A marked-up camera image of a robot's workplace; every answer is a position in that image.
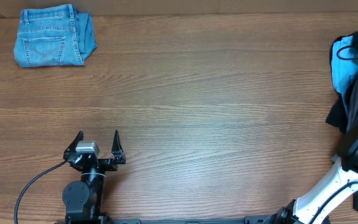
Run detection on folded blue denim jeans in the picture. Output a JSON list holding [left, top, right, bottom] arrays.
[[14, 4, 97, 68]]

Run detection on light blue garment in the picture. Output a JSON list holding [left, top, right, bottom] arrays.
[[330, 34, 358, 113]]

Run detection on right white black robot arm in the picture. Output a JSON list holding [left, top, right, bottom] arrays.
[[262, 32, 358, 223]]

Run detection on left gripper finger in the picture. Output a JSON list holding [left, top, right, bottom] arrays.
[[64, 131, 83, 155], [111, 130, 124, 159]]

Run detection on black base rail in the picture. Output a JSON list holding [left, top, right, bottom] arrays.
[[54, 214, 331, 224]]

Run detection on black garment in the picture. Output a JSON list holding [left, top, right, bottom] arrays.
[[326, 49, 358, 211]]

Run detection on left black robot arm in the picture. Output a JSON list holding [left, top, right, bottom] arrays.
[[62, 131, 126, 224]]

